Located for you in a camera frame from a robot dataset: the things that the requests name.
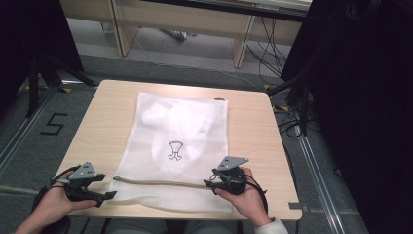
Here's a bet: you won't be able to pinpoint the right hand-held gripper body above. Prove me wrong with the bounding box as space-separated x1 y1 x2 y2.
211 156 250 196

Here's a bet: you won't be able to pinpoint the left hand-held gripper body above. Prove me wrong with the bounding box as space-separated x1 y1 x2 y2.
64 161 107 202

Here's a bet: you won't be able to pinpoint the white mesh laundry bag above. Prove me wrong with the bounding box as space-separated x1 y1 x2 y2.
108 91 235 215

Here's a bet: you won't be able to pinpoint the person's right hand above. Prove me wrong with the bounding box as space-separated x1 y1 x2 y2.
213 166 270 226

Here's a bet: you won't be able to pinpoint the person's left hand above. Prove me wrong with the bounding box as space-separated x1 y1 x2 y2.
34 171 98 226

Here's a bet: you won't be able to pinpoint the white garment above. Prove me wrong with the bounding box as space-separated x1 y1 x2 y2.
140 98 216 171

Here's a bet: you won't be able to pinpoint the grey tape strip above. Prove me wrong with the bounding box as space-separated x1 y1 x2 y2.
287 201 310 211

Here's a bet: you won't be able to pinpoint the black tripod stand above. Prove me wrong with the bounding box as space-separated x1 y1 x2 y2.
24 54 99 119
267 73 310 137

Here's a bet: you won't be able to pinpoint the black curtain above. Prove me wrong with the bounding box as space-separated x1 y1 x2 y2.
0 0 85 111
280 0 413 234

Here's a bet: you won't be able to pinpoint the light wooden desk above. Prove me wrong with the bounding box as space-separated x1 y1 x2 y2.
59 0 314 69

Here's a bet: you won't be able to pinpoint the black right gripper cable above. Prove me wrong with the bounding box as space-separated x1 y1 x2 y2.
244 173 270 216

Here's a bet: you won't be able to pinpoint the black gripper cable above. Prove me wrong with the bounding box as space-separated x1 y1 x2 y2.
244 173 270 216
31 165 82 213

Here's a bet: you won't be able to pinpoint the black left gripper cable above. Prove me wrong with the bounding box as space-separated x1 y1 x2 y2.
31 165 82 213

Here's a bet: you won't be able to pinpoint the metal floor rail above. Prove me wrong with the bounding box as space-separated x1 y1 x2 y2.
0 86 61 177
295 128 347 234

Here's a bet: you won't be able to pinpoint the black floor cables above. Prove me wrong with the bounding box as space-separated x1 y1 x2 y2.
273 105 314 138

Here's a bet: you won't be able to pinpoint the bundle of black cables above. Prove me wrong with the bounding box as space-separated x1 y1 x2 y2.
245 15 288 87

